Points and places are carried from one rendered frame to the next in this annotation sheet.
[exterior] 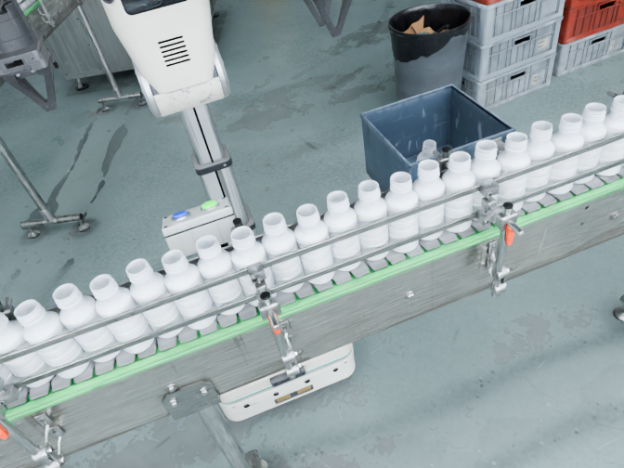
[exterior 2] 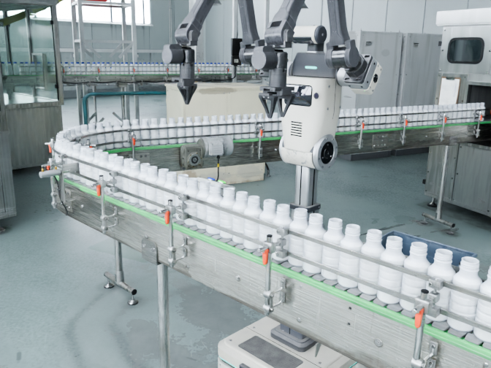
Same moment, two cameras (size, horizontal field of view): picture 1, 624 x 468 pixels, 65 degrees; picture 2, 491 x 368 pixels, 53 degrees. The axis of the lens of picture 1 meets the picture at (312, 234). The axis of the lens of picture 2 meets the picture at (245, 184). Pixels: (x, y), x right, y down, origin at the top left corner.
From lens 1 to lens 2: 1.39 m
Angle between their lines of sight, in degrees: 55
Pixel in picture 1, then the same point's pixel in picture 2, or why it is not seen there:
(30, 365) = (125, 185)
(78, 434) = (120, 230)
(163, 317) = (158, 197)
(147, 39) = (287, 117)
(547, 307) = not seen: outside the picture
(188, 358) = (153, 223)
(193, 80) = (299, 147)
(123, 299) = (153, 178)
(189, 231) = not seen: hidden behind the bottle
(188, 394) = (148, 245)
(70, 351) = (134, 188)
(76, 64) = (436, 187)
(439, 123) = not seen: hidden behind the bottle
